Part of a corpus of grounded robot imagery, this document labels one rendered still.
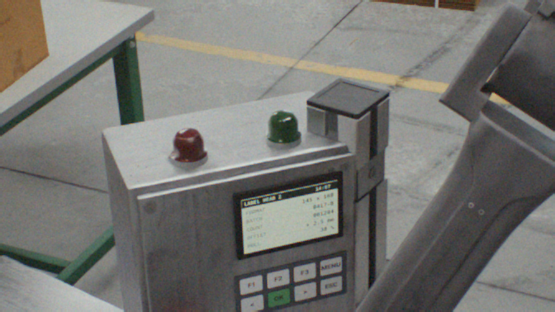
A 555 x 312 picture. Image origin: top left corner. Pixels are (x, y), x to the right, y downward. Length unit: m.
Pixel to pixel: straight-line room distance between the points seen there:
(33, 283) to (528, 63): 1.27
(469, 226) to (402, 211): 2.77
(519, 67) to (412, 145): 3.15
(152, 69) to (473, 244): 3.78
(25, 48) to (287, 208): 1.85
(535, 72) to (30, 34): 2.05
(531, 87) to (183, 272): 0.29
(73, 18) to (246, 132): 2.09
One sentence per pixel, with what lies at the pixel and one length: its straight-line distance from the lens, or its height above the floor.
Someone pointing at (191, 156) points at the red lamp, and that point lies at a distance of 0.75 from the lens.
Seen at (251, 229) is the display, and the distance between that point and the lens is 0.77.
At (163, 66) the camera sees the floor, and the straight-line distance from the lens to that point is 4.40.
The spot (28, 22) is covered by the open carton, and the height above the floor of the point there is 0.89.
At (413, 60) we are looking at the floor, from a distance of 4.38.
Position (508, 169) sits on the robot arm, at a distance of 0.63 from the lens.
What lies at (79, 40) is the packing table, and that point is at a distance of 2.73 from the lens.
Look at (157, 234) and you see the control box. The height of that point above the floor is 1.44.
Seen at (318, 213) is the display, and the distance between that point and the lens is 0.78.
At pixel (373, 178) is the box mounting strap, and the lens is 0.81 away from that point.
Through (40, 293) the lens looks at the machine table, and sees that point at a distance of 1.75.
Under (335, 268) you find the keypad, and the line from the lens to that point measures 0.82.
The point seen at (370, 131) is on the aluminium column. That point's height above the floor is 1.47.
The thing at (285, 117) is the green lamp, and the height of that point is 1.50.
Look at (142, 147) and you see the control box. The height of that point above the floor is 1.47.
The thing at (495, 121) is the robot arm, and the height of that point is 1.56.
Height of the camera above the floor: 1.85
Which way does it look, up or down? 30 degrees down
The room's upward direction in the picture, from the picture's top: 2 degrees counter-clockwise
